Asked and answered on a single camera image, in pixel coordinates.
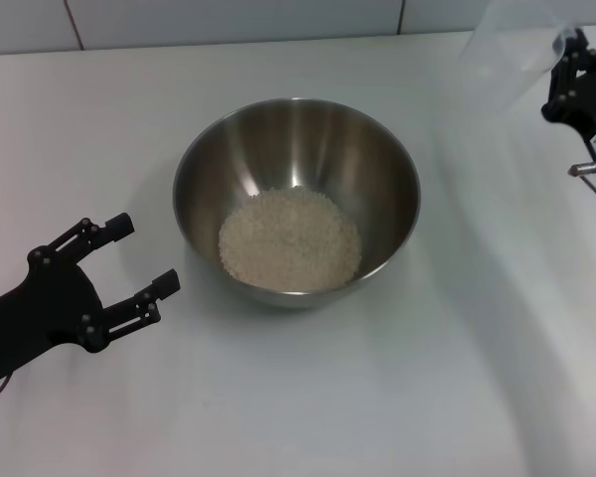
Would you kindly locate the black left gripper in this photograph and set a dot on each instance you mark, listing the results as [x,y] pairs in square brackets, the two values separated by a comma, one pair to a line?
[40,310]

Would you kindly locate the stainless steel mixing bowl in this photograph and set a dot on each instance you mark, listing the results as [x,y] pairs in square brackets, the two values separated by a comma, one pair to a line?
[298,149]

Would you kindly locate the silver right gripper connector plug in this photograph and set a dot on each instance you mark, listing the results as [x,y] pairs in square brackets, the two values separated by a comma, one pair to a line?
[588,168]

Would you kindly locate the clear plastic measuring cup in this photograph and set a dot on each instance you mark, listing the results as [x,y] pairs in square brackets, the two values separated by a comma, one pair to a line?
[506,54]

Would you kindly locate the white rice grains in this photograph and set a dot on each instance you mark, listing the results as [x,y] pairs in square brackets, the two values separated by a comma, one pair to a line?
[290,243]

